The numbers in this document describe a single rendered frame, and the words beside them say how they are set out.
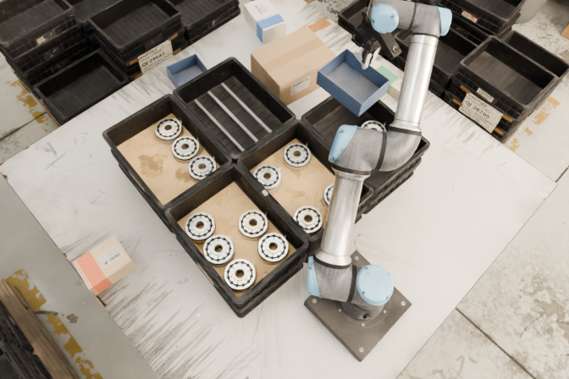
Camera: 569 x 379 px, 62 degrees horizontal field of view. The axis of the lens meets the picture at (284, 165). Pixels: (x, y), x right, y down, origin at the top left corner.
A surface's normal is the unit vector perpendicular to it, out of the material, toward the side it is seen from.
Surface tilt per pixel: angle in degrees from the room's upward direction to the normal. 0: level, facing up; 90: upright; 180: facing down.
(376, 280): 10
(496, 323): 0
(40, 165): 0
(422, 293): 0
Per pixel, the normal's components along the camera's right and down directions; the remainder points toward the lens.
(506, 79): 0.04, -0.50
